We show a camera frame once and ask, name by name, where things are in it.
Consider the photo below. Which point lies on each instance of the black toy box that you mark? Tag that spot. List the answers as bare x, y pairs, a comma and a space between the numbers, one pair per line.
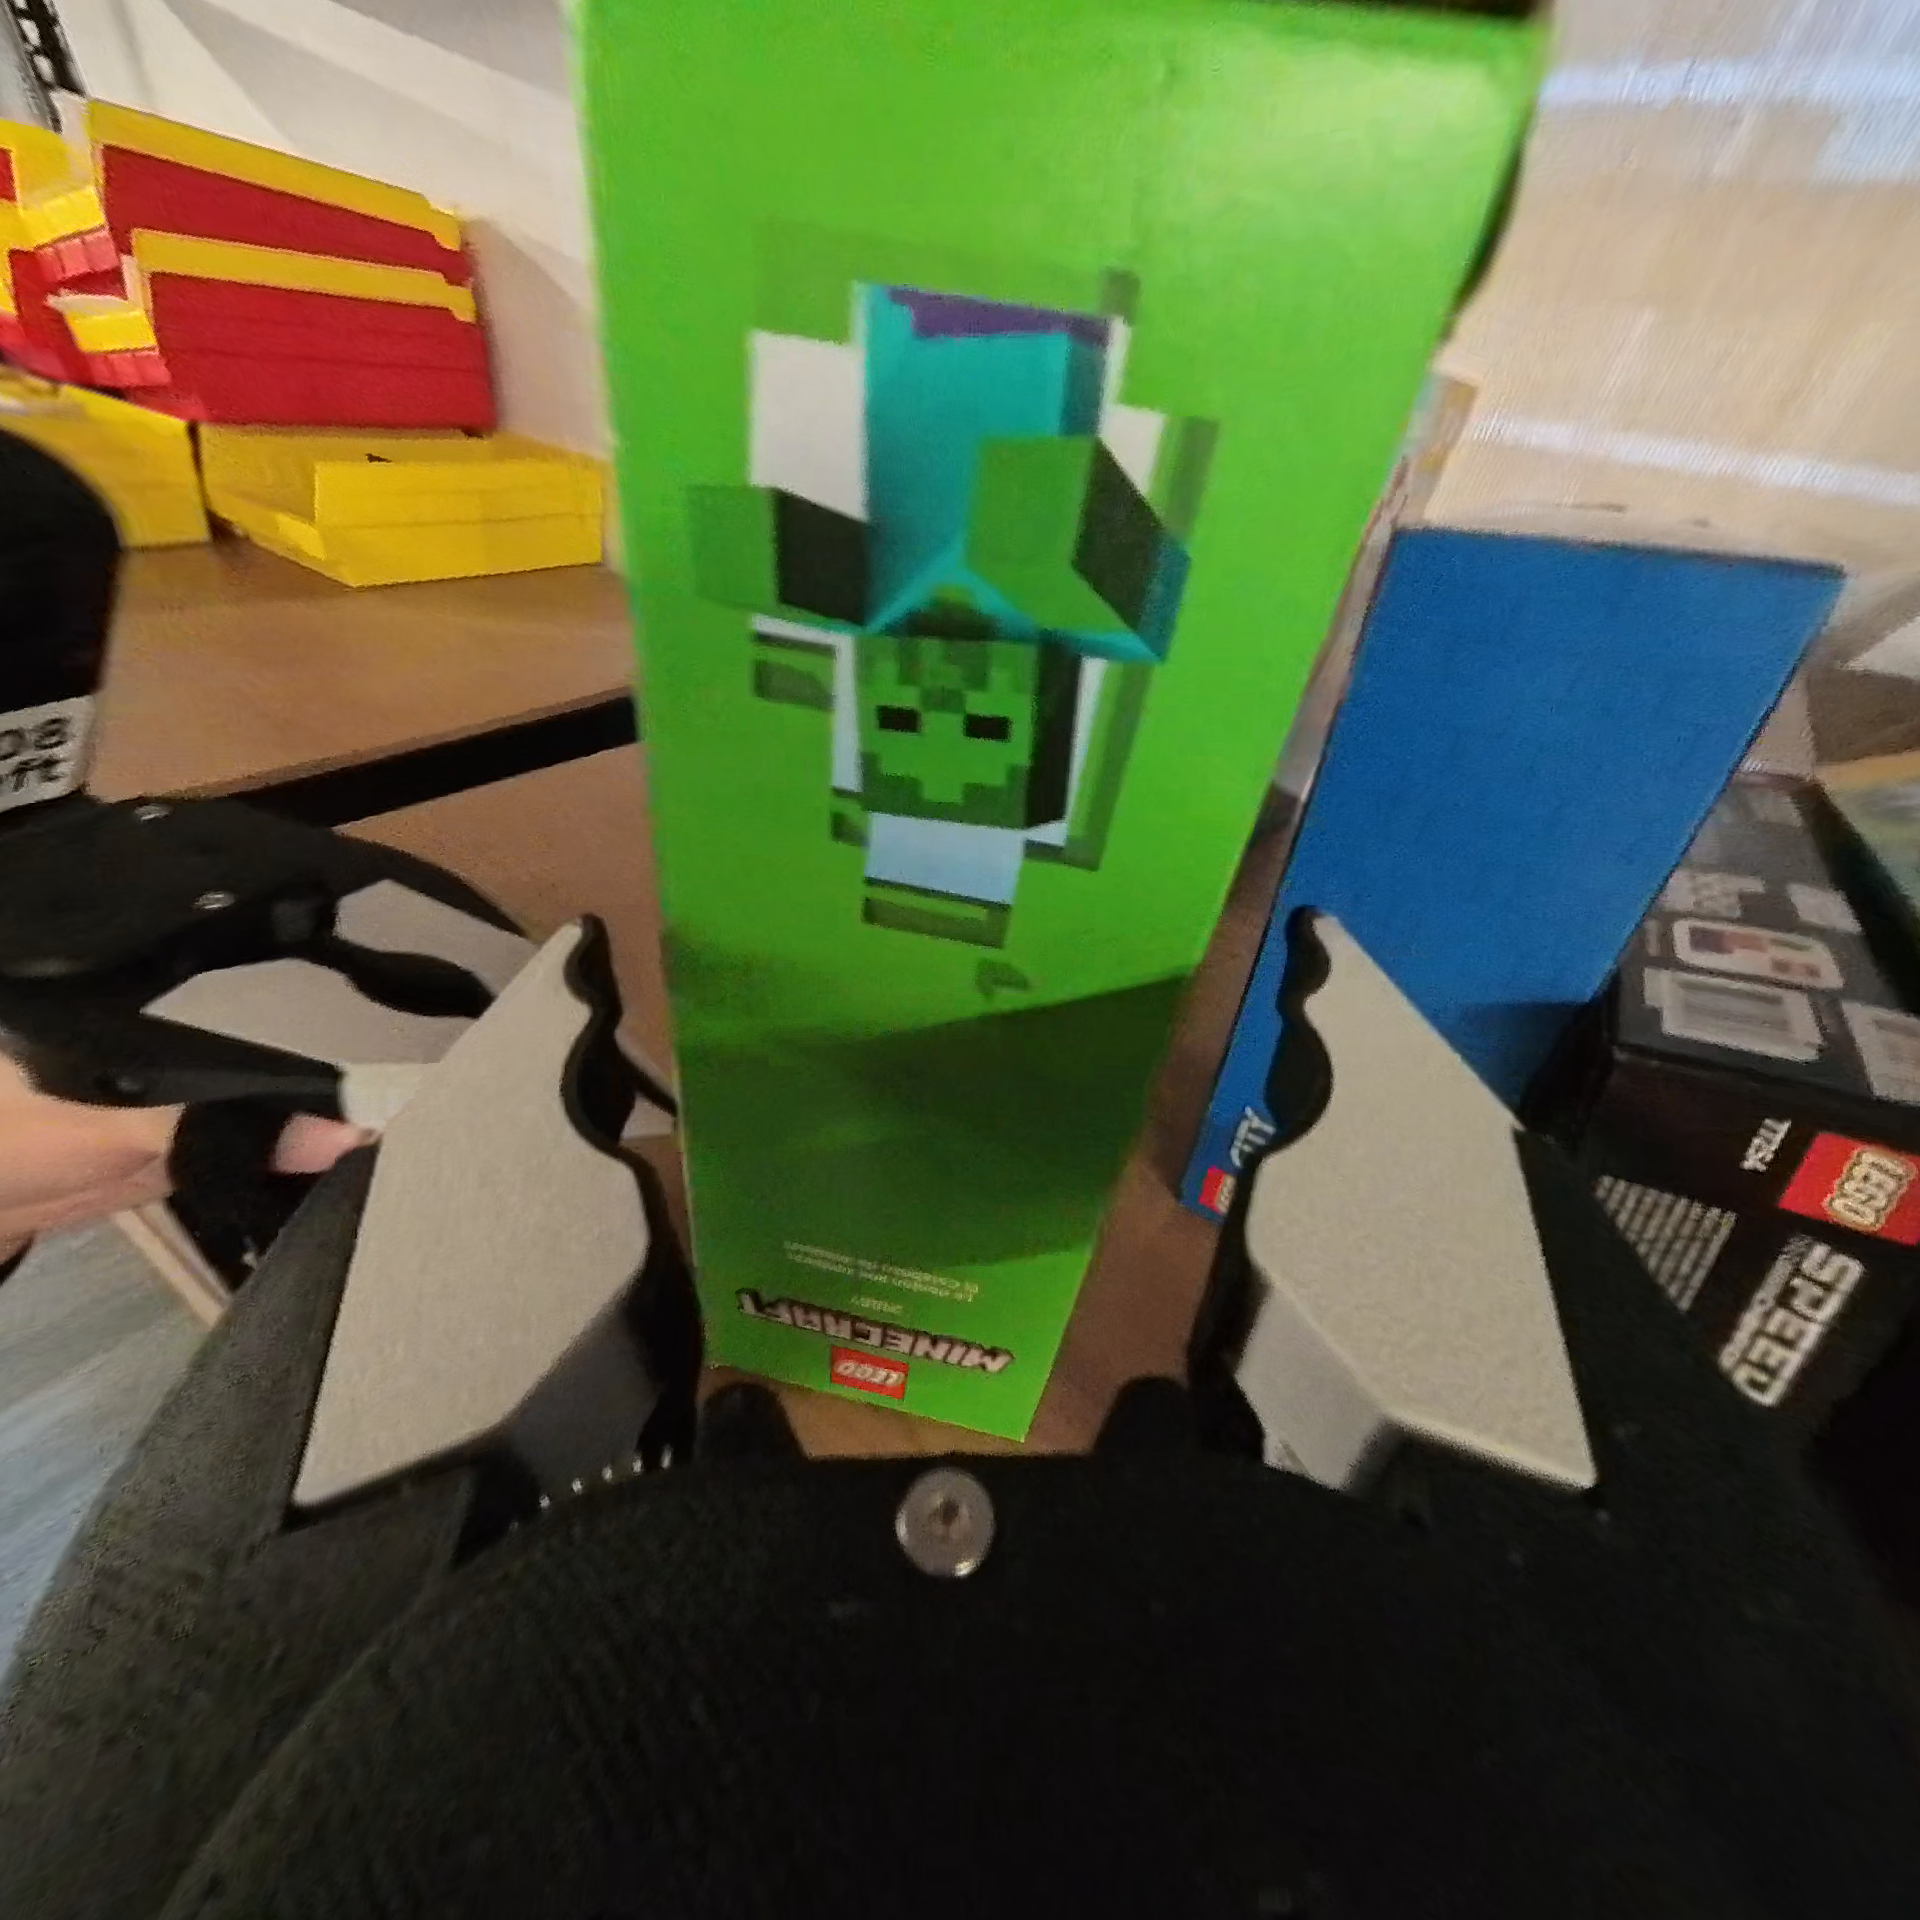
1770, 1051

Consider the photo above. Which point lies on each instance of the black metal shelf rack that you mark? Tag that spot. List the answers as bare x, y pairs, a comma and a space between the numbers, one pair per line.
493, 757

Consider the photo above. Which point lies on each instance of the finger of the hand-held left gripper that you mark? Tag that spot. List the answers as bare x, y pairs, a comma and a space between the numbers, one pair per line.
299, 1020
421, 926

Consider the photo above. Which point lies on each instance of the person's left hand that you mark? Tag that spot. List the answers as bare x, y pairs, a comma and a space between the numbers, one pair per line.
75, 1161

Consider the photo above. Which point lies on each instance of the stack of yellow red bins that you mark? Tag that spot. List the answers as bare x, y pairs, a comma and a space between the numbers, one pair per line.
299, 329

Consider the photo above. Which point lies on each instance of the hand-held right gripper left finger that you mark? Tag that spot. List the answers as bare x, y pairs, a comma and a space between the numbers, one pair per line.
480, 1245

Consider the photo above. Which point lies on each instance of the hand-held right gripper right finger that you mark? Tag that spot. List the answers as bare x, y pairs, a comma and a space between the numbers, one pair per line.
1424, 1245

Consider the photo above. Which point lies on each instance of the wooden desk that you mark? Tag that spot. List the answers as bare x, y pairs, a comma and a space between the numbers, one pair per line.
509, 869

